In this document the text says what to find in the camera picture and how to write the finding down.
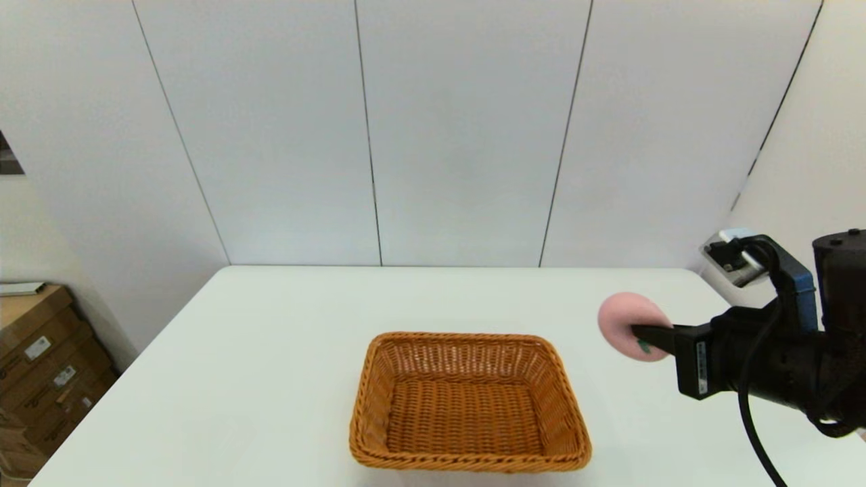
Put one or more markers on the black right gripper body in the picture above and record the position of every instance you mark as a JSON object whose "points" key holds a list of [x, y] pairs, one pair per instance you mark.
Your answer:
{"points": [[764, 365]]}

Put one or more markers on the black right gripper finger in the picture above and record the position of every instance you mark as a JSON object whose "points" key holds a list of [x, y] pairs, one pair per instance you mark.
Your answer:
{"points": [[653, 336]]}

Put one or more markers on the pink peach with green leaf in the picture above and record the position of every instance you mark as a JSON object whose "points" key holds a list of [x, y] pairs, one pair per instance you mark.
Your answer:
{"points": [[622, 314]]}

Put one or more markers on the orange woven wicker basket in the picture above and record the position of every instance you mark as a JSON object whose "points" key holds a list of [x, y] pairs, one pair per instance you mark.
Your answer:
{"points": [[467, 419]]}

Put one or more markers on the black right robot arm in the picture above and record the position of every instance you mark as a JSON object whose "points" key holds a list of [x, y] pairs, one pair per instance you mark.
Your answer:
{"points": [[842, 297]]}

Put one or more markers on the flat white grey slab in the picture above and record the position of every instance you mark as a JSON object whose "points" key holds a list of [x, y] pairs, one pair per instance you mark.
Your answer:
{"points": [[20, 289]]}

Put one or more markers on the wrist camera on blue mount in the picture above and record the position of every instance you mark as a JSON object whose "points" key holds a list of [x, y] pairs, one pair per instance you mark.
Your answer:
{"points": [[741, 260]]}

